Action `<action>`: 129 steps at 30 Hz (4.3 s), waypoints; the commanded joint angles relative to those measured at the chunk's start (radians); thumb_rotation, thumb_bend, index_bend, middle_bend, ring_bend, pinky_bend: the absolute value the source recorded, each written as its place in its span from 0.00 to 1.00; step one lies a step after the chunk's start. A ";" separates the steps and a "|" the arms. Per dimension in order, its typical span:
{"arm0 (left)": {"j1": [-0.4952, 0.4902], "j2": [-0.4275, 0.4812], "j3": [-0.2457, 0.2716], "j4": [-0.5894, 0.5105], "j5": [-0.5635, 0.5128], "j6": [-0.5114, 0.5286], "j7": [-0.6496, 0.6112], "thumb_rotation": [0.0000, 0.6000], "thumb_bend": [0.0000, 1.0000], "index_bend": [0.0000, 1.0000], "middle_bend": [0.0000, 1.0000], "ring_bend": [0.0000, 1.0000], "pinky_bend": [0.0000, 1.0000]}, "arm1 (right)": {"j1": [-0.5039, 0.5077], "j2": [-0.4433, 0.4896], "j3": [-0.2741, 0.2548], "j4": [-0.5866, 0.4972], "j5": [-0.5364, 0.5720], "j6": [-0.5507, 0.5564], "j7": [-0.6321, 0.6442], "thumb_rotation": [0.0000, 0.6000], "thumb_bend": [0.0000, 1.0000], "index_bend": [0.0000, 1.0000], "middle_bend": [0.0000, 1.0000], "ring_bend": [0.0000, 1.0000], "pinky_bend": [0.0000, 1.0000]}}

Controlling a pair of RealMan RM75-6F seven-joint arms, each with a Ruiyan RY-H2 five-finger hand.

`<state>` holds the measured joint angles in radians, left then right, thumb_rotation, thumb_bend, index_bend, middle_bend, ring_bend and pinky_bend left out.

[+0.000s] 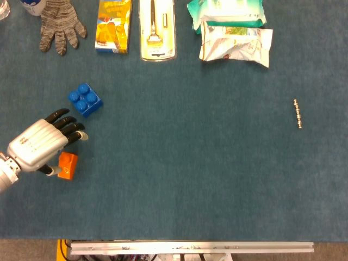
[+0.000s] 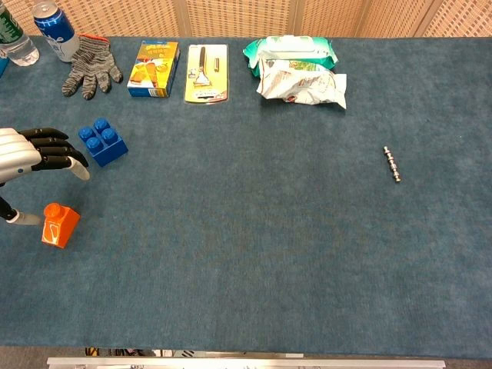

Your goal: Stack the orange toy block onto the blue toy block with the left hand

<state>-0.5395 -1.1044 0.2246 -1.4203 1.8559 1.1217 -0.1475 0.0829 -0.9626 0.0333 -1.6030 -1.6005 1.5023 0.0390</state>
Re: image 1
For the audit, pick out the green wet wipes pack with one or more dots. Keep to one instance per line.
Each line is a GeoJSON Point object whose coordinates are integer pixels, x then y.
{"type": "Point", "coordinates": [225, 12]}

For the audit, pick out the grey knit work glove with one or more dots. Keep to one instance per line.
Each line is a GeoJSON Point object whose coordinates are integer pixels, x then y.
{"type": "Point", "coordinates": [58, 21]}

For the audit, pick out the yellow snack box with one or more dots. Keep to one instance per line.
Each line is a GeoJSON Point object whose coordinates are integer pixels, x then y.
{"type": "Point", "coordinates": [112, 27]}

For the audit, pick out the blue toy block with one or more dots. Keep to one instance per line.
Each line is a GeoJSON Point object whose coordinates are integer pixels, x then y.
{"type": "Point", "coordinates": [91, 106]}

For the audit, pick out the small metal beaded rod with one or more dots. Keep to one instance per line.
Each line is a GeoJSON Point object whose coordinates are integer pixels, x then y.
{"type": "Point", "coordinates": [298, 113]}

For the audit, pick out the orange toy block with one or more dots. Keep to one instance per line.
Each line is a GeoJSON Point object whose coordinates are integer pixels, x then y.
{"type": "Point", "coordinates": [69, 164]}

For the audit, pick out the blue felt table cloth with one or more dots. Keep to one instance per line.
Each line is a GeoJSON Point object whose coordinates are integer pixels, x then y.
{"type": "Point", "coordinates": [190, 163]}

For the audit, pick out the white crumpled snack bag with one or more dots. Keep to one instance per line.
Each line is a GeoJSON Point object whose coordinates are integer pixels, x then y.
{"type": "Point", "coordinates": [236, 46]}

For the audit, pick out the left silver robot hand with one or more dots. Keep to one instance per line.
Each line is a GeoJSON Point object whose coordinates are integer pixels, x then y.
{"type": "Point", "coordinates": [38, 144]}

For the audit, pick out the razor in yellow blister pack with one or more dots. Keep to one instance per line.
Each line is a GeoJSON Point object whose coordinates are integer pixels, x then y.
{"type": "Point", "coordinates": [157, 40]}

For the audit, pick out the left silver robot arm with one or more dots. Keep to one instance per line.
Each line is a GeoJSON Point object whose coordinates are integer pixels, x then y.
{"type": "Point", "coordinates": [6, 174]}

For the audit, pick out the blue drink can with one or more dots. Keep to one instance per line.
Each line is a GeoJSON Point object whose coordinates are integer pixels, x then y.
{"type": "Point", "coordinates": [32, 6]}

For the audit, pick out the clear plastic water bottle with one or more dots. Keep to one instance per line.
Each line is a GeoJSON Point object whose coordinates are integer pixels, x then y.
{"type": "Point", "coordinates": [3, 9]}

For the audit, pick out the aluminium profile rail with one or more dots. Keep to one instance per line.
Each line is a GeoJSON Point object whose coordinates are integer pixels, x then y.
{"type": "Point", "coordinates": [190, 248]}

